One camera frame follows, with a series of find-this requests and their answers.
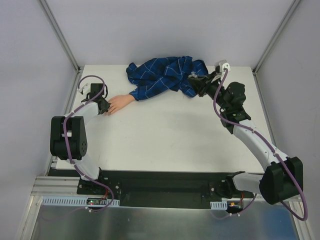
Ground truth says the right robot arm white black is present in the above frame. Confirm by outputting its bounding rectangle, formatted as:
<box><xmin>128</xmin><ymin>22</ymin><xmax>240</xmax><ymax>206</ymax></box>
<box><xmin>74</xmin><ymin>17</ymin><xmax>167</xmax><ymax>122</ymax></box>
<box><xmin>187</xmin><ymin>72</ymin><xmax>306</xmax><ymax>205</ymax></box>

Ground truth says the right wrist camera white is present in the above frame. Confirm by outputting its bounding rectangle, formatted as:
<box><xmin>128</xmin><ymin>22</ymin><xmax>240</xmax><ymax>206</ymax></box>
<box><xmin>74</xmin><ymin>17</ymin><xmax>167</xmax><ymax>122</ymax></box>
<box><xmin>214</xmin><ymin>59</ymin><xmax>231</xmax><ymax>75</ymax></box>

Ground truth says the blue plaid shirt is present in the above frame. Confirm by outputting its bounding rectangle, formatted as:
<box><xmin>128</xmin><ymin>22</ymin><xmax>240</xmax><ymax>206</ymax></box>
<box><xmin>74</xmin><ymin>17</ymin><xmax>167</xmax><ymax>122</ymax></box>
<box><xmin>126</xmin><ymin>56</ymin><xmax>208</xmax><ymax>101</ymax></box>

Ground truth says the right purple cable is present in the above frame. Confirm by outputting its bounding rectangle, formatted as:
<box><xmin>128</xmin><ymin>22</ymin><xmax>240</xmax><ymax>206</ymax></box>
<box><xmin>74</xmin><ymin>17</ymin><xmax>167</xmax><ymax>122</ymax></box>
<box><xmin>212</xmin><ymin>68</ymin><xmax>309</xmax><ymax>222</ymax></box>

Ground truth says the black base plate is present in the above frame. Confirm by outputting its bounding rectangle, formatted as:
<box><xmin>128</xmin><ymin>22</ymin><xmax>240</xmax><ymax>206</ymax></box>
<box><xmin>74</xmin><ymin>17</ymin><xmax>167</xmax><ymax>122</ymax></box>
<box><xmin>76</xmin><ymin>170</ymin><xmax>254</xmax><ymax>209</ymax></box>

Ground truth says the left white cable duct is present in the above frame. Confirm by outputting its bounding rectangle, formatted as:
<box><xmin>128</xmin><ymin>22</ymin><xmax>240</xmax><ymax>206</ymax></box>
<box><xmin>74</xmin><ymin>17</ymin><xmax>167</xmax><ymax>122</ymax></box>
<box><xmin>42</xmin><ymin>196</ymin><xmax>120</xmax><ymax>208</ymax></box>

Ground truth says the mannequin hand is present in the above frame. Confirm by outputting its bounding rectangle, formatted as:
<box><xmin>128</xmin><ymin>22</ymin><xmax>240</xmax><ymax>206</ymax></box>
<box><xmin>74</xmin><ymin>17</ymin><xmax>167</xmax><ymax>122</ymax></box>
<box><xmin>105</xmin><ymin>94</ymin><xmax>135</xmax><ymax>115</ymax></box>

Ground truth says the right aluminium frame post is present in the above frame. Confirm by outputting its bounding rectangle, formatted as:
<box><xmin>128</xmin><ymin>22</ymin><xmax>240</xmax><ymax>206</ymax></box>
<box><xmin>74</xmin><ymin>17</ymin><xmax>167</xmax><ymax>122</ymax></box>
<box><xmin>252</xmin><ymin>0</ymin><xmax>303</xmax><ymax>76</ymax></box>

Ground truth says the glitter nail polish bottle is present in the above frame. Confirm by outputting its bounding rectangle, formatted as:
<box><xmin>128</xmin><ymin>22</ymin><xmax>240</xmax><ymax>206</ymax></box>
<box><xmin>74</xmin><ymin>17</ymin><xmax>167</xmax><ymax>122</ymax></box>
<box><xmin>188</xmin><ymin>71</ymin><xmax>198</xmax><ymax>78</ymax></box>

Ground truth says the aluminium frame post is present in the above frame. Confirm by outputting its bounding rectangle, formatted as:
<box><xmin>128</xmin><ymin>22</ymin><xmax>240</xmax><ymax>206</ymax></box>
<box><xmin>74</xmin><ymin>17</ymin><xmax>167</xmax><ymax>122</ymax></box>
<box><xmin>37</xmin><ymin>0</ymin><xmax>82</xmax><ymax>73</ymax></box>
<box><xmin>252</xmin><ymin>0</ymin><xmax>303</xmax><ymax>76</ymax></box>

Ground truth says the aluminium rail front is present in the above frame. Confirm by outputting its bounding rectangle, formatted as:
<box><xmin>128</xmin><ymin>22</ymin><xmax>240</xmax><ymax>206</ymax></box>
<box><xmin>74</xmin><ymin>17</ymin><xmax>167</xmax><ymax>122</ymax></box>
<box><xmin>31</xmin><ymin>176</ymin><xmax>87</xmax><ymax>197</ymax></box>

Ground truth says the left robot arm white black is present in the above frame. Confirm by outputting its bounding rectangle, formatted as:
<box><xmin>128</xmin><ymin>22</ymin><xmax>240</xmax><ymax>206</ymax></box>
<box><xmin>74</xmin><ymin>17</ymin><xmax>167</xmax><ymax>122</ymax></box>
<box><xmin>50</xmin><ymin>83</ymin><xmax>110</xmax><ymax>195</ymax></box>

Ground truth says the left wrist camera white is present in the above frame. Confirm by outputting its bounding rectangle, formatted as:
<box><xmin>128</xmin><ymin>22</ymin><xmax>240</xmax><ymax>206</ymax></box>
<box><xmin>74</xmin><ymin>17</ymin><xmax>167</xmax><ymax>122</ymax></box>
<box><xmin>77</xmin><ymin>83</ymin><xmax>91</xmax><ymax>95</ymax></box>

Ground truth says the left aluminium frame post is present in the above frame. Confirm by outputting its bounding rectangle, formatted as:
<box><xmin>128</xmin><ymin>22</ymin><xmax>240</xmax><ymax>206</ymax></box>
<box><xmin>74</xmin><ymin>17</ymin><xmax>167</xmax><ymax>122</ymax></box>
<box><xmin>37</xmin><ymin>0</ymin><xmax>82</xmax><ymax>73</ymax></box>

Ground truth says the white cable duct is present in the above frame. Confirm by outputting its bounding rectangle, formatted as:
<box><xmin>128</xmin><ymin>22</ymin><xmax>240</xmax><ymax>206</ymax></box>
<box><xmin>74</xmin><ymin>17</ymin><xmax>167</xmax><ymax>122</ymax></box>
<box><xmin>42</xmin><ymin>196</ymin><xmax>120</xmax><ymax>208</ymax></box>
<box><xmin>210</xmin><ymin>200</ymin><xmax>228</xmax><ymax>211</ymax></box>

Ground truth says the right white cable duct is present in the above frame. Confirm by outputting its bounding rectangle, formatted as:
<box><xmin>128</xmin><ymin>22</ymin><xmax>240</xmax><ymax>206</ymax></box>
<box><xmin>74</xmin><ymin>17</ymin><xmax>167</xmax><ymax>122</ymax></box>
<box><xmin>210</xmin><ymin>200</ymin><xmax>228</xmax><ymax>211</ymax></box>

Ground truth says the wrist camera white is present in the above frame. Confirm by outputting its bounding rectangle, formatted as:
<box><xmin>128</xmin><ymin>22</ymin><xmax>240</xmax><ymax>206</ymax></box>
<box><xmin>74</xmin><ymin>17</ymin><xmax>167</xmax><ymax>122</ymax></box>
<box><xmin>214</xmin><ymin>59</ymin><xmax>231</xmax><ymax>75</ymax></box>
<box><xmin>77</xmin><ymin>83</ymin><xmax>91</xmax><ymax>95</ymax></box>

